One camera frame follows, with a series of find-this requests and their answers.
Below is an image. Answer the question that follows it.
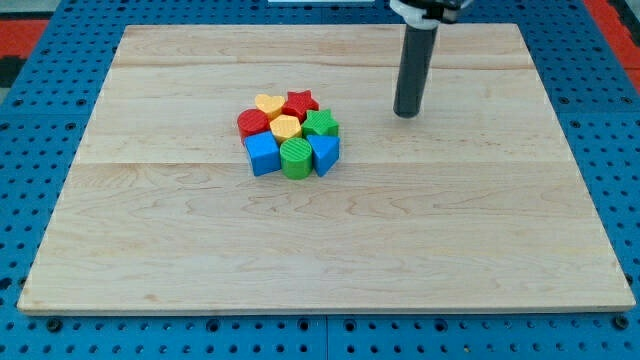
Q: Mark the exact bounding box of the red star block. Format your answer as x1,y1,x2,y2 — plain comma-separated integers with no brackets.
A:
282,90,319,123

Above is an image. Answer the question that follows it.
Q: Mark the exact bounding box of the blue triangle block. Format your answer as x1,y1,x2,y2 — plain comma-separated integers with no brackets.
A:
307,135,341,177

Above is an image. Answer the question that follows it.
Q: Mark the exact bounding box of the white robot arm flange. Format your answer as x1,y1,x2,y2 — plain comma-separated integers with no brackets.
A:
389,0,474,30

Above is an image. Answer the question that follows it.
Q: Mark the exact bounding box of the blue cube block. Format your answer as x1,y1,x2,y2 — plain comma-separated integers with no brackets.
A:
244,131,281,176

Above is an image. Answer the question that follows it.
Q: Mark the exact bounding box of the light wooden board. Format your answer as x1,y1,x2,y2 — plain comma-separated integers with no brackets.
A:
18,23,636,316

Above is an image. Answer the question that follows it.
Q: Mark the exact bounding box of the yellow heart block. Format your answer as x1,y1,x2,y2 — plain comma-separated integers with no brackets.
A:
254,94,286,121

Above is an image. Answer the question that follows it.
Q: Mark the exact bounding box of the red cylinder block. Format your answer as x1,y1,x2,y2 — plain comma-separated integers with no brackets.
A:
237,109,270,143

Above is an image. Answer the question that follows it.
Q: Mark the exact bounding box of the yellow hexagon block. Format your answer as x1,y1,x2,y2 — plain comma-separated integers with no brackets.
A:
270,115,302,145

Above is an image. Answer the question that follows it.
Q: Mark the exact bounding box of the green star block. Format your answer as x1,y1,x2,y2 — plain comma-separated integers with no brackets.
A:
301,109,339,137

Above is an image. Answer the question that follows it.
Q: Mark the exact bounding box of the green cylinder block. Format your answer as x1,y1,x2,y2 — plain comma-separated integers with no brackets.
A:
280,137,313,180

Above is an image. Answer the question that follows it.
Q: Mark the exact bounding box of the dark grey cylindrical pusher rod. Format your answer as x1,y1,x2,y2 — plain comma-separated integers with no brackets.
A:
393,25,438,118

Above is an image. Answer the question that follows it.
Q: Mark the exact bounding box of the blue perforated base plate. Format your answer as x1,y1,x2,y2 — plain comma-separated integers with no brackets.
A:
1,0,639,359

